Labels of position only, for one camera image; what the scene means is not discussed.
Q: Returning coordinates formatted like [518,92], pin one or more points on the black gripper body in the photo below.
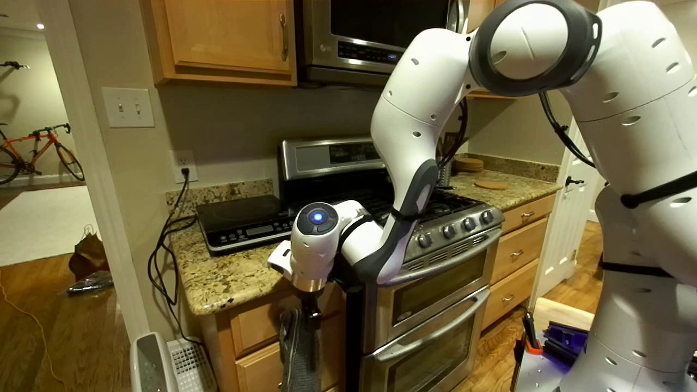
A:
[312,306]

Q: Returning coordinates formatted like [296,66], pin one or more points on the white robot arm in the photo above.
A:
[617,181]

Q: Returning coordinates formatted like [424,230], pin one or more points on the tall wooden drawer front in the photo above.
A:
[256,370]

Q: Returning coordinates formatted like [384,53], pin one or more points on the stainless steel gas stove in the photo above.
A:
[427,296]

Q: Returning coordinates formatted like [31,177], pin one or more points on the deep wooden drawer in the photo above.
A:
[508,294]

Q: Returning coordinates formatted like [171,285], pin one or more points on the medium wooden drawer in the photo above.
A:
[520,250]

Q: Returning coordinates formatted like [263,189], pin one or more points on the shallow wooden drawer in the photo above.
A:
[526,213]

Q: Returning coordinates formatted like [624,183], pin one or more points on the gray hanging towel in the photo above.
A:
[298,356]

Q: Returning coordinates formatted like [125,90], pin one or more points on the black induction cooktop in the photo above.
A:
[240,220]

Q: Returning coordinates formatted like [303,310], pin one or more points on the white space heater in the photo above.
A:
[155,367]

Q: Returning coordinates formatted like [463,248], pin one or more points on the round wooden board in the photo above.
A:
[494,183]
[470,164]

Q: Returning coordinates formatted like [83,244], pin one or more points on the brown bag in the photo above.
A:
[91,257]

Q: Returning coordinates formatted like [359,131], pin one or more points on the dark blue floor device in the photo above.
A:
[558,344]

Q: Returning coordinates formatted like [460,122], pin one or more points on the white door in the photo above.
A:
[563,231]

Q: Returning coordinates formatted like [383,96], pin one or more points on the stainless steel microwave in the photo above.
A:
[350,36]

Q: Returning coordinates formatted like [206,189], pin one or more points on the white rug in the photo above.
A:
[41,224]

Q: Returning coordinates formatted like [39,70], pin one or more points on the red bicycle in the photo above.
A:
[45,149]

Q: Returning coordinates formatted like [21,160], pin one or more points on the white wall outlet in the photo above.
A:
[186,173]

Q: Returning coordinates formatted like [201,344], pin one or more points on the white light switch plate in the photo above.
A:
[127,108]

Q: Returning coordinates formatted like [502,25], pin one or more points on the narrow wooden wall cabinet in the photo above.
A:
[483,11]

